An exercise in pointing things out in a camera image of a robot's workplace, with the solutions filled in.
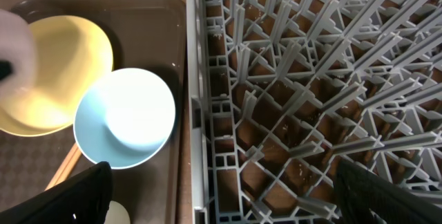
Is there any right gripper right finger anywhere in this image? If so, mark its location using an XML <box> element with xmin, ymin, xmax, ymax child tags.
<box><xmin>334</xmin><ymin>160</ymin><xmax>441</xmax><ymax>223</ymax></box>

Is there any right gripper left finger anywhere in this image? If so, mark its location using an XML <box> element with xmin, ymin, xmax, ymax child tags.
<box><xmin>1</xmin><ymin>162</ymin><xmax>113</xmax><ymax>224</ymax></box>

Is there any small pale green cup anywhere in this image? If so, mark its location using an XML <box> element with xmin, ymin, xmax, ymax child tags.
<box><xmin>104</xmin><ymin>200</ymin><xmax>131</xmax><ymax>224</ymax></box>

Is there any light blue bowl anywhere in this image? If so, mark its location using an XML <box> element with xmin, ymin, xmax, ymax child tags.
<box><xmin>73</xmin><ymin>68</ymin><xmax>176</xmax><ymax>169</ymax></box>

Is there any white bowl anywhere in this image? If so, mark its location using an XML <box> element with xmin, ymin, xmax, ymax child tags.
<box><xmin>1</xmin><ymin>10</ymin><xmax>37</xmax><ymax>98</ymax></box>

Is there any grey dishwasher rack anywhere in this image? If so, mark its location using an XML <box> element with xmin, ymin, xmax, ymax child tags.
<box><xmin>186</xmin><ymin>0</ymin><xmax>441</xmax><ymax>223</ymax></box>

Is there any wooden chopstick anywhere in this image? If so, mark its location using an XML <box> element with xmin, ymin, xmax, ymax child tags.
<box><xmin>46</xmin><ymin>144</ymin><xmax>81</xmax><ymax>190</ymax></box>

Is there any yellow plate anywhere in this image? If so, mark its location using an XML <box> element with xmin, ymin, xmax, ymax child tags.
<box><xmin>1</xmin><ymin>15</ymin><xmax>113</xmax><ymax>137</ymax></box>

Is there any brown plastic serving tray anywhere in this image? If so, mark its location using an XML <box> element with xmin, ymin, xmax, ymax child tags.
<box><xmin>1</xmin><ymin>0</ymin><xmax>186</xmax><ymax>223</ymax></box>

